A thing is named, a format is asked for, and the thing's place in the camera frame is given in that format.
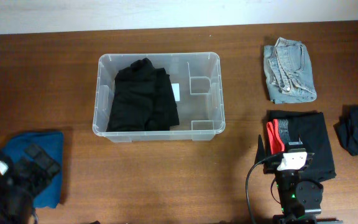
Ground black garment with red waistband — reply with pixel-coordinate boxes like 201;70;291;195
267;111;336;182

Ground clear plastic storage container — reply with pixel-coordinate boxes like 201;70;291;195
92;52;226;142

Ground white label in container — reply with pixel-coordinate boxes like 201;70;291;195
172;83;180;102

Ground light blue folded jeans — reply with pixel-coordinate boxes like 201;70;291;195
263;37;317;104

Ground blue garment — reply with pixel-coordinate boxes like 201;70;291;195
2;131;64;209

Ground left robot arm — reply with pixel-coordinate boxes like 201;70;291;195
0;142;62;223

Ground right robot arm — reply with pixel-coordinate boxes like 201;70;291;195
246;136;343;224

